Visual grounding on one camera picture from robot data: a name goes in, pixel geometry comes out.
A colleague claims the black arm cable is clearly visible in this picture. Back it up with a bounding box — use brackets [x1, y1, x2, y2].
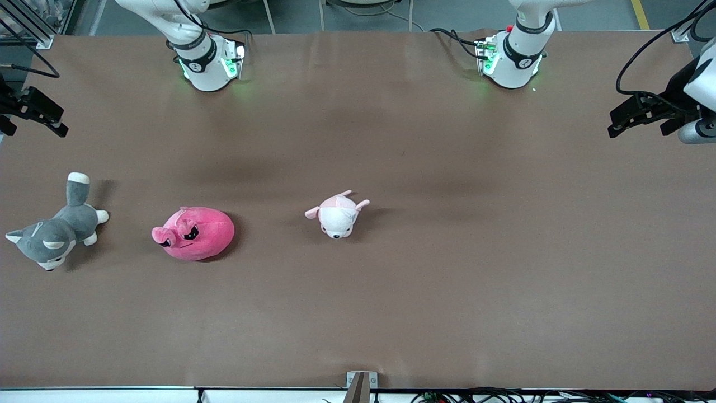
[0, 22, 60, 79]
[615, 0, 716, 107]

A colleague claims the grey metal bracket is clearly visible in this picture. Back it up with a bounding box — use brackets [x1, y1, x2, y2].
[346, 371, 379, 403]

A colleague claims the grey husky plush toy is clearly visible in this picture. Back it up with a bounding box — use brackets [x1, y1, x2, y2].
[6, 172, 110, 272]

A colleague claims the black left base cable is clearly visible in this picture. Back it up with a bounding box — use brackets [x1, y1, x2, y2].
[430, 28, 484, 61]

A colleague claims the black cable bundle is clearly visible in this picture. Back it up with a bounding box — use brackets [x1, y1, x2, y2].
[411, 386, 716, 403]

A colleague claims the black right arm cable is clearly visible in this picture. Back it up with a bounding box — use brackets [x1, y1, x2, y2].
[0, 22, 60, 79]

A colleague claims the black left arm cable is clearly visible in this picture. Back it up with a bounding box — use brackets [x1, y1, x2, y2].
[615, 0, 716, 107]

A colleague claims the brown camera post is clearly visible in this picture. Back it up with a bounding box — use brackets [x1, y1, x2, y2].
[342, 372, 371, 403]

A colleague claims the aluminium frame profile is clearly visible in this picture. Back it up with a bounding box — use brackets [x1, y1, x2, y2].
[670, 0, 716, 44]
[0, 0, 76, 50]

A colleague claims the pink round plush toy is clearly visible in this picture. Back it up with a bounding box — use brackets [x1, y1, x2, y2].
[151, 207, 235, 262]

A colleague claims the white table edge rail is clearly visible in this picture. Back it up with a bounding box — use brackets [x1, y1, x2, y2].
[0, 386, 716, 403]

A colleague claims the white and pink plush dog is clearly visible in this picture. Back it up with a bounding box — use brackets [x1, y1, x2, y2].
[304, 190, 370, 240]

